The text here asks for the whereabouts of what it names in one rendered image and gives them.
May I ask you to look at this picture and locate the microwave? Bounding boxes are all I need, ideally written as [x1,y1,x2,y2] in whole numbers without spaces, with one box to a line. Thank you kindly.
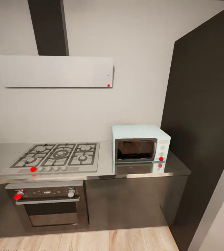
[111,124,171,162]

